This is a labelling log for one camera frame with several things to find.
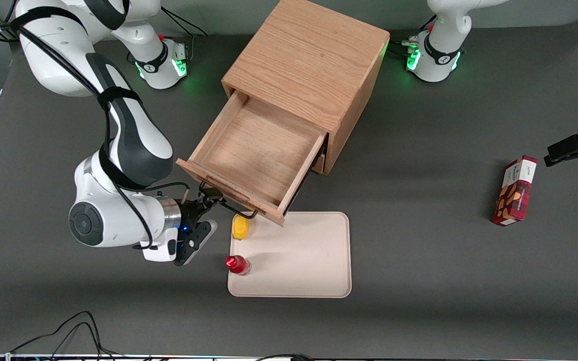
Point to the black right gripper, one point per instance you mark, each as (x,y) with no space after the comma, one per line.
(188,214)

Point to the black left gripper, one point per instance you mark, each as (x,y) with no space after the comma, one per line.
(566,149)

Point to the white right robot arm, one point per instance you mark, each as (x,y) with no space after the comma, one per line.
(118,150)

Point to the wooden drawer cabinet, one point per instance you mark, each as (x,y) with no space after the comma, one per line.
(309,55)

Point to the yellow plastic toy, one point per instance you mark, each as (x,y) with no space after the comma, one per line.
(240,228)

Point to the red white snack box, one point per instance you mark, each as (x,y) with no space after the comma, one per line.
(516,190)

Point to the red small bottle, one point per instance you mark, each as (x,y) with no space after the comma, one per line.
(237,264)

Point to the beige plastic tray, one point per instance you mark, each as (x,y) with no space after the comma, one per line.
(304,255)

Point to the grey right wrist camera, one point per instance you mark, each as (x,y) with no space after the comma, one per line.
(193,245)

